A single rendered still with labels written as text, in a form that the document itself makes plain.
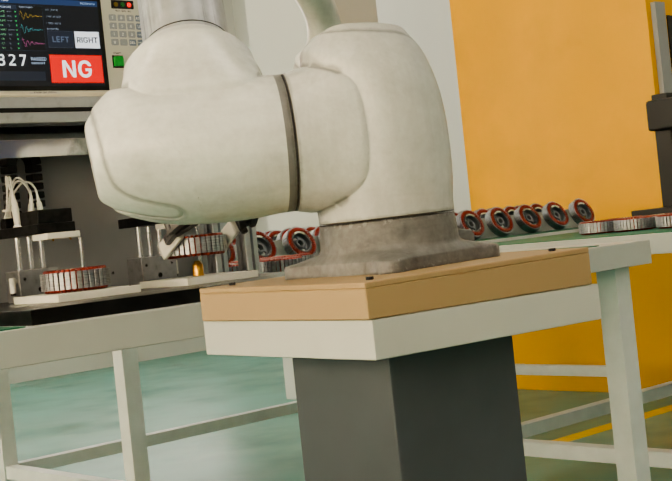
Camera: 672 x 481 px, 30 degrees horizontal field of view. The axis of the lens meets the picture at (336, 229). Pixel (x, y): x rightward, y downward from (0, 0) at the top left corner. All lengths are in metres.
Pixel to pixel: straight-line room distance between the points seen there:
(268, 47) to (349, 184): 5.08
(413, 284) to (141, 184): 0.31
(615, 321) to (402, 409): 1.43
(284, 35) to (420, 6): 2.74
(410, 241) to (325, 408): 0.21
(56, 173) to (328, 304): 1.20
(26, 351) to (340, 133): 0.62
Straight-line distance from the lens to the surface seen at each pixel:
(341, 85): 1.34
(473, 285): 1.28
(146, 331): 1.85
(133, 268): 2.32
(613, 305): 2.70
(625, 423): 2.73
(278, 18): 6.35
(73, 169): 2.39
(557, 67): 5.74
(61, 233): 2.10
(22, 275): 2.18
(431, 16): 8.84
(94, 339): 1.80
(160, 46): 1.39
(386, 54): 1.36
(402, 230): 1.34
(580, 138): 5.66
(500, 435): 1.41
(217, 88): 1.35
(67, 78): 2.27
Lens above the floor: 0.84
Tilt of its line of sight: level
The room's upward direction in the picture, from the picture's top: 6 degrees counter-clockwise
